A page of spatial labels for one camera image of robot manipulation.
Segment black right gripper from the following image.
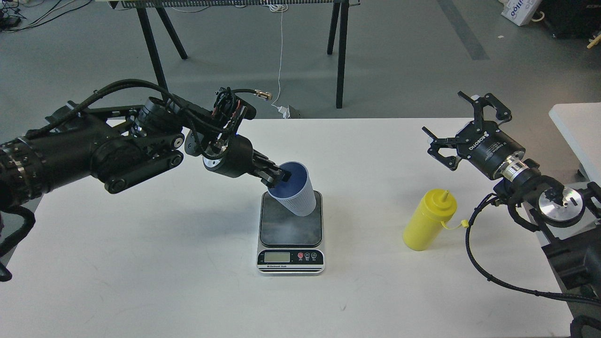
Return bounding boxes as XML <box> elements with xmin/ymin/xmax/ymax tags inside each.
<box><xmin>421</xmin><ymin>91</ymin><xmax>526</xmax><ymax>181</ymax></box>

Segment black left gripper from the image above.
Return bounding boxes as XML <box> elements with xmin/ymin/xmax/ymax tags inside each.
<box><xmin>202</xmin><ymin>136</ymin><xmax>292</xmax><ymax>189</ymax></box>

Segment blue ribbed plastic cup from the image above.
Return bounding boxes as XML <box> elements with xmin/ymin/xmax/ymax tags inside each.
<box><xmin>268</xmin><ymin>162</ymin><xmax>317</xmax><ymax>216</ymax></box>

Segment yellow squeeze seasoning bottle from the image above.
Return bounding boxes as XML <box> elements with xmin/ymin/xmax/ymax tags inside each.
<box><xmin>403</xmin><ymin>189</ymin><xmax>470</xmax><ymax>252</ymax></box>

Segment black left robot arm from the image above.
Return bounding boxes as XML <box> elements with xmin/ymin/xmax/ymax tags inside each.
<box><xmin>1</xmin><ymin>79</ymin><xmax>292</xmax><ymax>255</ymax></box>

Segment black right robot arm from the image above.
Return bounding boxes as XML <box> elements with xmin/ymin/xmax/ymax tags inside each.
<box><xmin>422</xmin><ymin>92</ymin><xmax>600</xmax><ymax>307</ymax></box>

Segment black digital kitchen scale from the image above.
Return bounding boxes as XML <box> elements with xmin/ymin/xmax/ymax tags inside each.
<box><xmin>256</xmin><ymin>191</ymin><xmax>325</xmax><ymax>276</ymax></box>

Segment white side table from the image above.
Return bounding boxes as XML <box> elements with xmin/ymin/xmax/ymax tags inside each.
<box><xmin>549</xmin><ymin>102</ymin><xmax>601</xmax><ymax>184</ymax></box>

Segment white cardboard box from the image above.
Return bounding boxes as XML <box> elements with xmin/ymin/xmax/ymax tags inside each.
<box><xmin>499</xmin><ymin>0</ymin><xmax>545</xmax><ymax>26</ymax></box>

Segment black-legged background table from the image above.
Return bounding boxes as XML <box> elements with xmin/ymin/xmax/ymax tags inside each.
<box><xmin>108</xmin><ymin>0</ymin><xmax>352</xmax><ymax>109</ymax></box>

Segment white hanging cable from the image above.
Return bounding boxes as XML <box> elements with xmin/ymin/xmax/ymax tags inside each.
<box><xmin>270</xmin><ymin>4</ymin><xmax>289</xmax><ymax>115</ymax></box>

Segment black cables on floor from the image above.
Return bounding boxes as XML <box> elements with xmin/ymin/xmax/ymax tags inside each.
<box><xmin>0</xmin><ymin>0</ymin><xmax>94</xmax><ymax>32</ymax></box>

